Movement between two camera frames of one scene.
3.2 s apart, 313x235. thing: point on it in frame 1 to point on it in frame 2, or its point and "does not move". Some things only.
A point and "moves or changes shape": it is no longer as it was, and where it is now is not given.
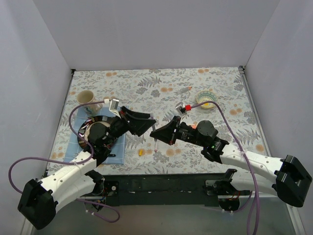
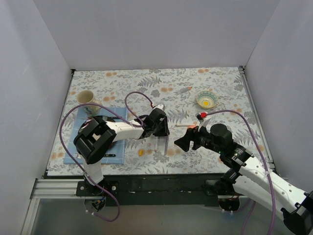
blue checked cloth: (74, 147) does not move
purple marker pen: (153, 127) moves or changes shape
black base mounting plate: (160, 190) does not move
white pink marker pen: (155, 145) does not move
